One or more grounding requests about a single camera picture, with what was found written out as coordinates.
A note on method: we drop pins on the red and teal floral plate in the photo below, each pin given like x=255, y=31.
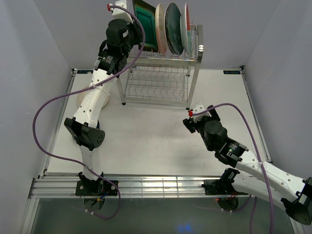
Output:
x=185, y=29

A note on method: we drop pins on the right corner table label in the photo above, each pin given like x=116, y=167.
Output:
x=231, y=72

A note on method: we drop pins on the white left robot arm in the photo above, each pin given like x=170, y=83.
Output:
x=84, y=126

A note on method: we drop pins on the cream round plate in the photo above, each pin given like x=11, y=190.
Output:
x=81, y=96

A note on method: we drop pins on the left corner table label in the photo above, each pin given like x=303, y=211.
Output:
x=84, y=71

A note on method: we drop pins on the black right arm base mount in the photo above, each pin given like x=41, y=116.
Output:
x=217, y=187

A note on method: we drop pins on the corner table label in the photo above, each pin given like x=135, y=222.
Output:
x=231, y=72
x=84, y=71

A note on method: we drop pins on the two-tier steel dish rack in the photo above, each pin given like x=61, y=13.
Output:
x=163, y=79

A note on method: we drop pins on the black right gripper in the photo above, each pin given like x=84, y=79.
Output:
x=192, y=126

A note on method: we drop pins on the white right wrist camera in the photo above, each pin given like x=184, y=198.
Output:
x=195, y=113

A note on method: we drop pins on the dark teal floral plate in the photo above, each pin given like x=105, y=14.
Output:
x=172, y=29

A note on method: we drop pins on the cream and pink plate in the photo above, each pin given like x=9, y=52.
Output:
x=160, y=29

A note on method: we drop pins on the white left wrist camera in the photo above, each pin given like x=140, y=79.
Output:
x=119, y=13

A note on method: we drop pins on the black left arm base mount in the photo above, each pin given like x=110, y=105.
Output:
x=95, y=188

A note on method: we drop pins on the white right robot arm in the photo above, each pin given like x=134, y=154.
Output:
x=247, y=173

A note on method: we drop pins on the green square plate dark rim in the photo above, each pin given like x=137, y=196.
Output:
x=146, y=15

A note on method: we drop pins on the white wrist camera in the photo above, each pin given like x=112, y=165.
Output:
x=195, y=113
x=119, y=13

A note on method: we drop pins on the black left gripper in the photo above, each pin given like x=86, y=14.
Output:
x=137, y=30

